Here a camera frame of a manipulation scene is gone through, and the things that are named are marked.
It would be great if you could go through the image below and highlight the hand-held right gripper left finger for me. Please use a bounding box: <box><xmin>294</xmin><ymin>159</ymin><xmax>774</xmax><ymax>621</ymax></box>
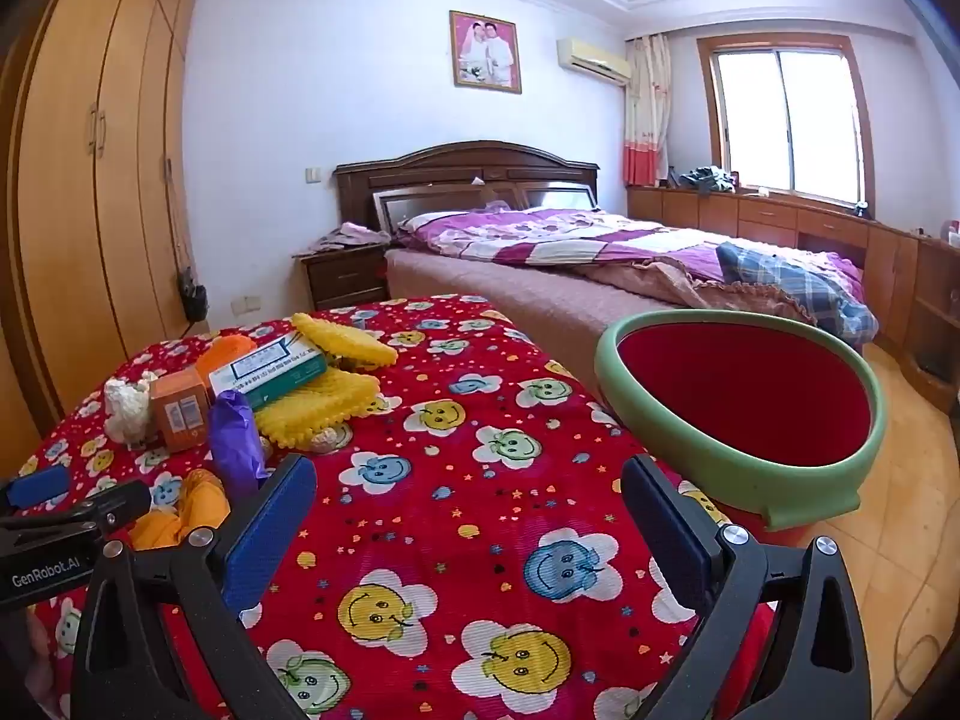
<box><xmin>71</xmin><ymin>454</ymin><xmax>320</xmax><ymax>720</ymax></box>

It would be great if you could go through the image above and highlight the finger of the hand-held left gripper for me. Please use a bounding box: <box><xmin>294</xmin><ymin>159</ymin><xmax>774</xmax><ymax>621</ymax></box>
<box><xmin>0</xmin><ymin>465</ymin><xmax>72</xmax><ymax>512</ymax></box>
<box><xmin>0</xmin><ymin>480</ymin><xmax>155</xmax><ymax>541</ymax></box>

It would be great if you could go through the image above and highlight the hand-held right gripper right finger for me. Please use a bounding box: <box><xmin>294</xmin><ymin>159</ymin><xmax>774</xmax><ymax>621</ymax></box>
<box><xmin>619</xmin><ymin>454</ymin><xmax>875</xmax><ymax>720</ymax></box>

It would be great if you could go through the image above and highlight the orange plastic bag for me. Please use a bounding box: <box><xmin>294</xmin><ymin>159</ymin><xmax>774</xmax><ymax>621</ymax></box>
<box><xmin>127</xmin><ymin>467</ymin><xmax>232</xmax><ymax>550</ymax></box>

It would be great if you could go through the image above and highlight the purple plastic bag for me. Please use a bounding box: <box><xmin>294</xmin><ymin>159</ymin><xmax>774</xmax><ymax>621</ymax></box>
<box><xmin>208</xmin><ymin>388</ymin><xmax>271</xmax><ymax>503</ymax></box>

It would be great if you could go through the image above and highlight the large yellow foam fruit net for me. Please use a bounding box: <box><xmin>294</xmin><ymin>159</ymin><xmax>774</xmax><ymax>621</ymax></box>
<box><xmin>257</xmin><ymin>367</ymin><xmax>381</xmax><ymax>449</ymax></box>

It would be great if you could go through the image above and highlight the white and green medicine box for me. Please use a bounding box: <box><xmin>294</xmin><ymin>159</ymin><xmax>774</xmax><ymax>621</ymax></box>
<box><xmin>208</xmin><ymin>334</ymin><xmax>329</xmax><ymax>412</ymax></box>

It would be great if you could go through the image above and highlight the red bin with green rim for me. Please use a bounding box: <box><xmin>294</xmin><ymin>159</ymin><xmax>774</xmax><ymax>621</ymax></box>
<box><xmin>594</xmin><ymin>307</ymin><xmax>887</xmax><ymax>548</ymax></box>

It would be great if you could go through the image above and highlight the orange foam fruit net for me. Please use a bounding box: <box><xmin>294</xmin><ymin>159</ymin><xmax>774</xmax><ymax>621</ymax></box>
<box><xmin>193</xmin><ymin>334</ymin><xmax>260</xmax><ymax>391</ymax></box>

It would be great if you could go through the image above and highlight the small yellow foam fruit net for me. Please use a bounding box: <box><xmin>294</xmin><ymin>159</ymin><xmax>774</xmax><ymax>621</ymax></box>
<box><xmin>291</xmin><ymin>313</ymin><xmax>400</xmax><ymax>372</ymax></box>

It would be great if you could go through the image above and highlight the crumpled white tissue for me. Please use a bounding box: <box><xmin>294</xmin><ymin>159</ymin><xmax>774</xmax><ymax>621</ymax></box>
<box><xmin>103</xmin><ymin>371</ymin><xmax>160</xmax><ymax>445</ymax></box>

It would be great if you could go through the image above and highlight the walnut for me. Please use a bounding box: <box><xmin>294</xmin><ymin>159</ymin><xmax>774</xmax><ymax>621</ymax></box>
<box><xmin>310</xmin><ymin>424</ymin><xmax>355</xmax><ymax>456</ymax></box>

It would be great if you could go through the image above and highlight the small orange box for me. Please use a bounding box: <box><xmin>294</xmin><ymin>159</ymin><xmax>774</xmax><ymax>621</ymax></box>
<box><xmin>148</xmin><ymin>370</ymin><xmax>212</xmax><ymax>453</ymax></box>

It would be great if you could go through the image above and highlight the red smiley flower tablecloth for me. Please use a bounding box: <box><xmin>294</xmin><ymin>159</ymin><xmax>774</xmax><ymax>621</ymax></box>
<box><xmin>15</xmin><ymin>294</ymin><xmax>781</xmax><ymax>720</ymax></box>

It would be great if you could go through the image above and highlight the black hanging pouch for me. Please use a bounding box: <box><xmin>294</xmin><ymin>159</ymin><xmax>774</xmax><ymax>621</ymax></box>
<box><xmin>176</xmin><ymin>274</ymin><xmax>209</xmax><ymax>320</ymax></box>

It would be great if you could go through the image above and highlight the pink ruffled blanket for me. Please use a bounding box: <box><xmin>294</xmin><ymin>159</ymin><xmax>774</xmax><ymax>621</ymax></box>
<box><xmin>585</xmin><ymin>255</ymin><xmax>818</xmax><ymax>327</ymax></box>

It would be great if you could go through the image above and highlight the dark wooden nightstand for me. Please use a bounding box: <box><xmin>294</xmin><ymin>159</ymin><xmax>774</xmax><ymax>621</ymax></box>
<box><xmin>292</xmin><ymin>244</ymin><xmax>391</xmax><ymax>312</ymax></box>

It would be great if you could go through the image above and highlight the bed with brown cover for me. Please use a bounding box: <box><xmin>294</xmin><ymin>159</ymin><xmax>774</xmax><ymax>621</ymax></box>
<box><xmin>384</xmin><ymin>247</ymin><xmax>878</xmax><ymax>406</ymax></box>

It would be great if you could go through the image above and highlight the blue plaid cloth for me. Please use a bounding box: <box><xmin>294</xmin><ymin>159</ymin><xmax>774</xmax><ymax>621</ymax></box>
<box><xmin>716</xmin><ymin>240</ymin><xmax>878</xmax><ymax>350</ymax></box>

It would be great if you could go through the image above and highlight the pile of pink clothes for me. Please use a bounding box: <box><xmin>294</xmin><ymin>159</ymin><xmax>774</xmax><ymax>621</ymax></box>
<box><xmin>296</xmin><ymin>221</ymin><xmax>392</xmax><ymax>256</ymax></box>

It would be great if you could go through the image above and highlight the wooden wardrobe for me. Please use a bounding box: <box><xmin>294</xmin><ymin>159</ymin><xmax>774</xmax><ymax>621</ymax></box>
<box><xmin>0</xmin><ymin>0</ymin><xmax>200</xmax><ymax>481</ymax></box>

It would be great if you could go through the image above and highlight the purple patterned quilt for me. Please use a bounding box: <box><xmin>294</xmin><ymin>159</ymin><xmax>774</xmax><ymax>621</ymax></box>
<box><xmin>396</xmin><ymin>206</ymin><xmax>867</xmax><ymax>301</ymax></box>

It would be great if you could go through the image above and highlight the wooden window cabinet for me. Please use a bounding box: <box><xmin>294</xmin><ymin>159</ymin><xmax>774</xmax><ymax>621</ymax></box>
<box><xmin>626</xmin><ymin>184</ymin><xmax>960</xmax><ymax>413</ymax></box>

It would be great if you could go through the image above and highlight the dark crumpled clothing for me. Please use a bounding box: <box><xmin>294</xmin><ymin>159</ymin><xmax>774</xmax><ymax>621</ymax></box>
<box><xmin>670</xmin><ymin>163</ymin><xmax>740</xmax><ymax>194</ymax></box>

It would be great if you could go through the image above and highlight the dark wooden headboard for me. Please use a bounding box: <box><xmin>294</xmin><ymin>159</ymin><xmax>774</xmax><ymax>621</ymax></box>
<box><xmin>332</xmin><ymin>140</ymin><xmax>601</xmax><ymax>237</ymax></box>

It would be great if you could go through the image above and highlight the white and red curtain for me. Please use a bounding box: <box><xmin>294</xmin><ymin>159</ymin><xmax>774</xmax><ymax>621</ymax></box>
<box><xmin>622</xmin><ymin>34</ymin><xmax>674</xmax><ymax>188</ymax></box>

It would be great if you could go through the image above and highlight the wooden framed window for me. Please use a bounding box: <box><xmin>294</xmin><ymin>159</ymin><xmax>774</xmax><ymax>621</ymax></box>
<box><xmin>697</xmin><ymin>34</ymin><xmax>878</xmax><ymax>218</ymax></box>

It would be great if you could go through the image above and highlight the wall air conditioner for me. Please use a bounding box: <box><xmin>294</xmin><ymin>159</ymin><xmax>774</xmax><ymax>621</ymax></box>
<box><xmin>555</xmin><ymin>36</ymin><xmax>632</xmax><ymax>87</ymax></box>

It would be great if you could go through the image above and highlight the framed wall photo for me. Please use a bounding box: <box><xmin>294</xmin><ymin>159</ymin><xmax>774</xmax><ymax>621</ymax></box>
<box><xmin>448</xmin><ymin>10</ymin><xmax>524</xmax><ymax>95</ymax></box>

